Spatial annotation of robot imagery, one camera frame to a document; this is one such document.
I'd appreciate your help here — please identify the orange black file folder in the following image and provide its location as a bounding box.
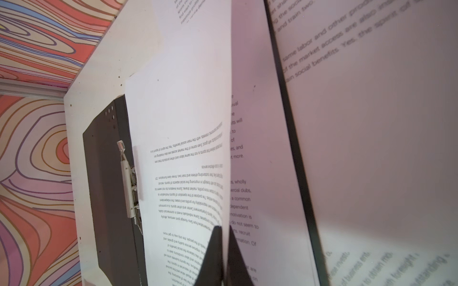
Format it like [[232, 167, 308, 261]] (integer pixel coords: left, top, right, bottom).
[[83, 1, 329, 286]]

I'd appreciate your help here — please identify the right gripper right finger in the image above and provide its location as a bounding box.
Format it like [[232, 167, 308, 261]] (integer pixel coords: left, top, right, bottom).
[[226, 230, 254, 286]]

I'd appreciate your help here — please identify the printed paper sheet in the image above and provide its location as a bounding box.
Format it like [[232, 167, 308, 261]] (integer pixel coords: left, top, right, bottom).
[[230, 1, 319, 286], [266, 0, 458, 286], [125, 1, 232, 286]]

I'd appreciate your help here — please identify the printed paper sheet front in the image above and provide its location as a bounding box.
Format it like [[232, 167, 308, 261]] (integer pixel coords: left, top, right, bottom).
[[125, 1, 232, 286]]

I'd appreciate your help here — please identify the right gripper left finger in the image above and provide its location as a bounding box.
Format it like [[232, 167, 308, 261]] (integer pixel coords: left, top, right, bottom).
[[194, 226, 224, 286]]

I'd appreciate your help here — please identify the printed paper sheet far back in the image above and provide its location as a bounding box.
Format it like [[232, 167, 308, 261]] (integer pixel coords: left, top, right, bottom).
[[266, 0, 458, 286]]

